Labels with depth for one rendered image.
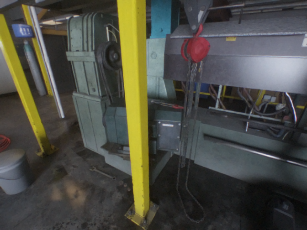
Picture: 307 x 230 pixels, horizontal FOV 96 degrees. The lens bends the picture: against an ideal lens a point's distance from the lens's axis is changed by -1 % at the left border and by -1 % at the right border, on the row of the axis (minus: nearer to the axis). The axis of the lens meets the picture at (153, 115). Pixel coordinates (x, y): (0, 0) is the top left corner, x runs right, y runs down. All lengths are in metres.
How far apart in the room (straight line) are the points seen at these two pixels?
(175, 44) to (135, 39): 0.99
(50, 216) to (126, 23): 1.67
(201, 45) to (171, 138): 0.79
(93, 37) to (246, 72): 1.49
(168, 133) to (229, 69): 0.82
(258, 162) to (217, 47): 1.23
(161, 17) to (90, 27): 0.74
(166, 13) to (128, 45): 1.09
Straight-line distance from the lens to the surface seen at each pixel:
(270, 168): 1.91
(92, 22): 1.75
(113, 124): 1.45
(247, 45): 1.57
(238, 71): 1.56
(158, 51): 1.81
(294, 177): 1.98
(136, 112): 0.83
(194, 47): 1.05
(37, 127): 2.41
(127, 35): 0.78
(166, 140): 1.38
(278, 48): 1.58
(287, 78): 1.61
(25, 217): 1.92
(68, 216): 1.72
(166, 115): 1.29
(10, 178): 2.05
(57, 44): 5.92
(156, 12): 1.87
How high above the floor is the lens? 1.35
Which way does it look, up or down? 25 degrees down
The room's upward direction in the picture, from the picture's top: straight up
